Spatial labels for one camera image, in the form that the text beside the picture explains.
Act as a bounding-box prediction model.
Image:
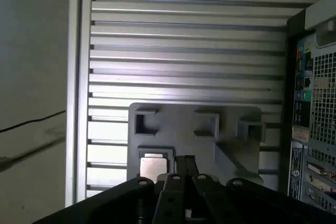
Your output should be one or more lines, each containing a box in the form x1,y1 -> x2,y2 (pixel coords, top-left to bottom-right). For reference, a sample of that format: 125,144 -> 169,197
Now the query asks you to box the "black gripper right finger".
185,155 -> 336,224

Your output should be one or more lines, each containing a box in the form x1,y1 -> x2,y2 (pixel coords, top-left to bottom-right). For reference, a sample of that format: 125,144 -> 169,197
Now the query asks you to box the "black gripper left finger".
33,155 -> 187,224

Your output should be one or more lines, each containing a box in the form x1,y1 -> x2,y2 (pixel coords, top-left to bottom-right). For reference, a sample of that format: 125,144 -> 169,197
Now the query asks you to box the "silver square CPU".
139,153 -> 174,179

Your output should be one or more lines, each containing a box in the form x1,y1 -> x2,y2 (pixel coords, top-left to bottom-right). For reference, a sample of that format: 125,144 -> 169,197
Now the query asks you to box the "grey plastic parts rack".
127,102 -> 265,191

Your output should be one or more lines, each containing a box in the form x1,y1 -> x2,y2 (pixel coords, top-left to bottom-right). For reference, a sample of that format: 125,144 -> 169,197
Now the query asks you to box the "black open PC case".
278,0 -> 336,212

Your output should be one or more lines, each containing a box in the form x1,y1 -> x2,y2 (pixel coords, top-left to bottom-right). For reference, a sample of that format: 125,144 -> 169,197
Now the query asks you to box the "thin black floor cable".
0,110 -> 67,133

